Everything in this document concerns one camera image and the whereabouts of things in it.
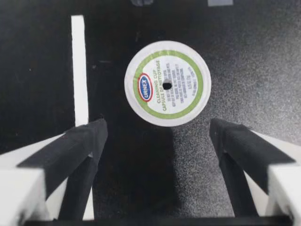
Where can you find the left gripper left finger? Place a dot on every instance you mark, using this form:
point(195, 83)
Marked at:
point(58, 150)

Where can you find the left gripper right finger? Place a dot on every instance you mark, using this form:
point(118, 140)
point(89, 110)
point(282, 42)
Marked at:
point(249, 150)

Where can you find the white coffee capsule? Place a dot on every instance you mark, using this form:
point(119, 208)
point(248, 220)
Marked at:
point(167, 85)

